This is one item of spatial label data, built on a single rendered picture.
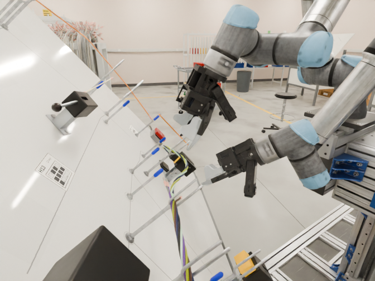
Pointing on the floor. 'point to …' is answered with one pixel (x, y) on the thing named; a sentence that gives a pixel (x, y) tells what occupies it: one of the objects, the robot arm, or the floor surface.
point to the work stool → (282, 109)
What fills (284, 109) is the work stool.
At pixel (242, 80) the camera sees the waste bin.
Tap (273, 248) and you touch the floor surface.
